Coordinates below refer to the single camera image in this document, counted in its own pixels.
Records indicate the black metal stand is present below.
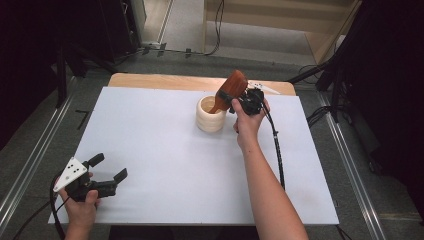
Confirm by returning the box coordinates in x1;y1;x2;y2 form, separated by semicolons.
54;43;118;108
288;49;355;125

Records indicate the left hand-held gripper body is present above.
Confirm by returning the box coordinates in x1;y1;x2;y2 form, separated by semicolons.
53;157;118;203

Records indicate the white table mat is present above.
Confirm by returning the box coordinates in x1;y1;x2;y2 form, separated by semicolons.
48;86;340;226

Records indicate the black cabinet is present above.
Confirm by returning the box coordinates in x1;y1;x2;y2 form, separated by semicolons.
66;0;144;63

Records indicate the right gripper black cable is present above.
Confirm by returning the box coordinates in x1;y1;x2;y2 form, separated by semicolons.
260;101;287;192

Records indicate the thin black cable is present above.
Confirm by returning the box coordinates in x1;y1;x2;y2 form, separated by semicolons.
12;196;71;240

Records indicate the wooden hairbrush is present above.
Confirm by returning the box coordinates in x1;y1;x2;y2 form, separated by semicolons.
208;69;249;115

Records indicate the metal floor rail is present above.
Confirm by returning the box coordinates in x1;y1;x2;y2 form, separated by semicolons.
316;91;388;240
0;76;78;232

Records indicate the person's right hand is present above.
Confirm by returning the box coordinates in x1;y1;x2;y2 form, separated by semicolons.
230;97;271;153

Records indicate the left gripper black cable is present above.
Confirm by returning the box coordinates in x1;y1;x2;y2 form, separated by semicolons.
49;173;68;240

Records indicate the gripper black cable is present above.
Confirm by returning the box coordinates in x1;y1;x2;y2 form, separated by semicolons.
49;173;68;240
260;101;287;192

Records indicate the light wooden shelf unit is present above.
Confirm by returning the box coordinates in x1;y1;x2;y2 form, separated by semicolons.
202;0;363;65

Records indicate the bundle of black cables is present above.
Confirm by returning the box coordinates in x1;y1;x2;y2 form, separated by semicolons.
305;104;335;130

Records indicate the cream ribbed holder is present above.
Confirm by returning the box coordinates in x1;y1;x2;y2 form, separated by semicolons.
195;95;228;134

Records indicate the hanging black cable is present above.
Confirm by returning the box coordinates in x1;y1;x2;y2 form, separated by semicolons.
203;0;225;57

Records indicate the person's left hand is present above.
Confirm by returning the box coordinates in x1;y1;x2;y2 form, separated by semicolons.
54;171;102;230

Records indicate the wooden table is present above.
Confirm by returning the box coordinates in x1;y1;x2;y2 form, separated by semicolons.
107;72;297;97

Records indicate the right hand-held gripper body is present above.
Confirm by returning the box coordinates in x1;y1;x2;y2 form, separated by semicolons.
237;79;281;117

